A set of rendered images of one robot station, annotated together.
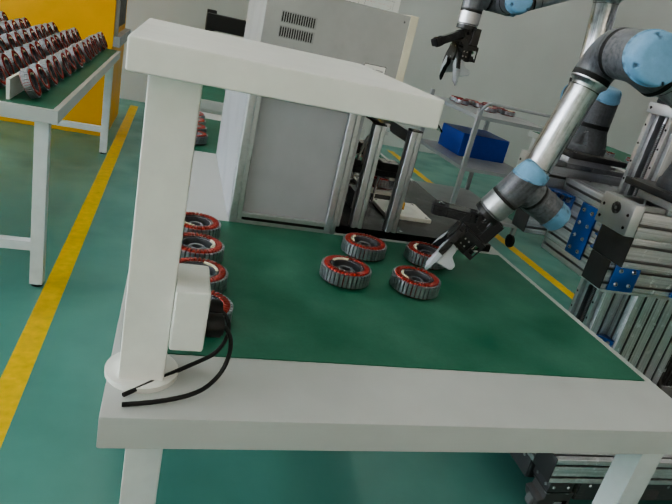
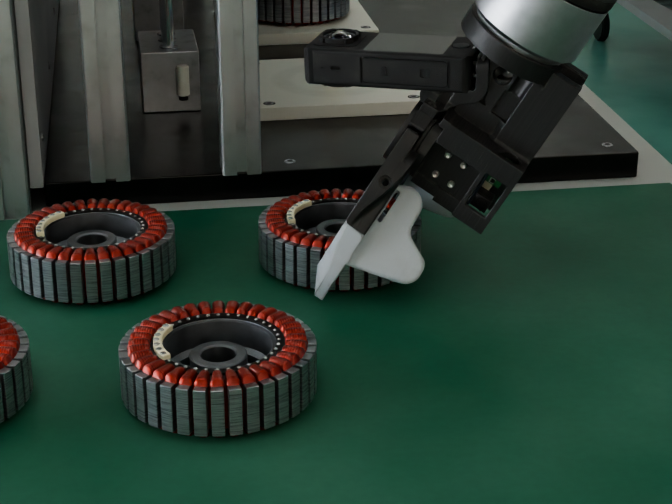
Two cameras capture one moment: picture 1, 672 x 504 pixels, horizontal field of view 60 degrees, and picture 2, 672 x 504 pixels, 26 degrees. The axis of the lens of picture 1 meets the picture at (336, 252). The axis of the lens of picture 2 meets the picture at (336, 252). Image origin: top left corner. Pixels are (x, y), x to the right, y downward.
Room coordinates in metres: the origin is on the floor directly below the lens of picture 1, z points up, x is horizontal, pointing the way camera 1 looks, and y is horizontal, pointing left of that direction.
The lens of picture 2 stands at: (0.50, -0.38, 1.16)
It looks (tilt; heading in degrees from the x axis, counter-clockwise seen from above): 23 degrees down; 9
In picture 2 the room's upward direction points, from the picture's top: straight up
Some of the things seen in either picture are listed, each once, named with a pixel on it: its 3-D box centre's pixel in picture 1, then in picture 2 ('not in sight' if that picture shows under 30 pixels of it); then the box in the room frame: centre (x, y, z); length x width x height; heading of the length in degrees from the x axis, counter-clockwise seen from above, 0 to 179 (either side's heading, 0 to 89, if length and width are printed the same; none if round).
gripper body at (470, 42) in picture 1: (464, 43); not in sight; (2.21, -0.27, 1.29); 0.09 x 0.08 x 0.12; 107
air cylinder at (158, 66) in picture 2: (357, 197); (169, 69); (1.70, -0.03, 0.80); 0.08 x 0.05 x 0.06; 18
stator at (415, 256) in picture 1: (426, 255); (339, 238); (1.42, -0.23, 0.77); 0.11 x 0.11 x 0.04
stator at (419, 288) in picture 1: (415, 282); (218, 365); (1.22, -0.19, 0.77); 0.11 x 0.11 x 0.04
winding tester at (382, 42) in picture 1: (321, 36); not in sight; (1.78, 0.18, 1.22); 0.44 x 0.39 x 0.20; 18
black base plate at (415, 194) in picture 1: (382, 202); (297, 67); (1.86, -0.11, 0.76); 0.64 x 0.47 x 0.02; 18
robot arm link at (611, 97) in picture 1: (598, 103); not in sight; (2.16, -0.77, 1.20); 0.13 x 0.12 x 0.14; 9
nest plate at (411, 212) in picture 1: (400, 210); (331, 85); (1.75, -0.16, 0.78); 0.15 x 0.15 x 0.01; 18
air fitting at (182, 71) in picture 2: not in sight; (182, 82); (1.67, -0.05, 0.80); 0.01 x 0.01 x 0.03; 18
